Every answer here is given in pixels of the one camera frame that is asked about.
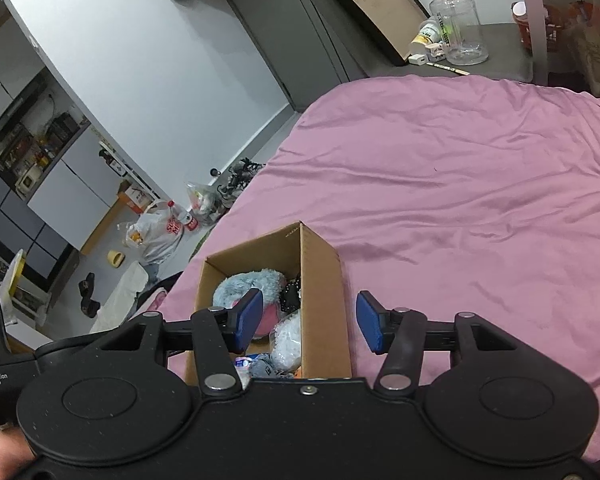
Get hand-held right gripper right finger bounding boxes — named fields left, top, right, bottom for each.
left=355, top=289, right=519, bottom=394

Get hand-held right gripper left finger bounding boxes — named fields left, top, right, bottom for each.
left=87, top=287, right=266, bottom=394

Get purple printed packet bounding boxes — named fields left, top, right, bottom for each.
left=232, top=355, right=254, bottom=386

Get black heart plush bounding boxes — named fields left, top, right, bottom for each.
left=279, top=274, right=302, bottom=314

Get person's left hand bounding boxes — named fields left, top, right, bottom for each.
left=0, top=431, right=36, bottom=480

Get blue pink plush toy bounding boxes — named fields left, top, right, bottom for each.
left=212, top=268, right=287, bottom=337

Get green leaf rug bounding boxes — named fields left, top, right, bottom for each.
left=194, top=230, right=217, bottom=262

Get black clothing pile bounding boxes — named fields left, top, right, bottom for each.
left=135, top=270, right=184, bottom=307

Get pink printed pillow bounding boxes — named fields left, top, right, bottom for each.
left=137, top=287, right=171, bottom=317

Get red label water bottle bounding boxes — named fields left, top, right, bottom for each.
left=167, top=199, right=201, bottom=233

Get clear plastic bag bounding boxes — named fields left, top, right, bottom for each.
left=186, top=181, right=226, bottom=226

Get white red plastic bag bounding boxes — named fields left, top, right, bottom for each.
left=117, top=200, right=186, bottom=265

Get grey white sneaker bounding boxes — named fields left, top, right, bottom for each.
left=218, top=175, right=246, bottom=209
left=227, top=158, right=266, bottom=184

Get white cloth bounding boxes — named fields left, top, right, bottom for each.
left=87, top=262, right=149, bottom=334

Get pink bed sheet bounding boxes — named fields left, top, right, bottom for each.
left=157, top=74, right=600, bottom=462

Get orange white cardboard box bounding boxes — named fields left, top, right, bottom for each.
left=115, top=180, right=154, bottom=214

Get white grey cabinet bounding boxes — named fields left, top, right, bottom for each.
left=0, top=0, right=132, bottom=282

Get shelf of kitchen jars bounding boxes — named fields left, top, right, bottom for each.
left=0, top=70, right=92, bottom=196

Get white rack with bottles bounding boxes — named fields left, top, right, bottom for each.
left=98, top=139, right=154, bottom=202

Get thin wooden stick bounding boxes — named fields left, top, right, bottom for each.
left=424, top=61, right=471, bottom=77

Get dark grey door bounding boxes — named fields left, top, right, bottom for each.
left=219, top=0, right=372, bottom=112

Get green white bottle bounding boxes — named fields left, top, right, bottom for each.
left=411, top=17, right=451, bottom=46

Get clear large water jug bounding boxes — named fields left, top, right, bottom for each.
left=429, top=0, right=490, bottom=66

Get grey white desk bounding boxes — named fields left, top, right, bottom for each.
left=514, top=0, right=600, bottom=87

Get brown paper bag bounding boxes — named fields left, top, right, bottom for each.
left=564, top=0, right=600, bottom=99

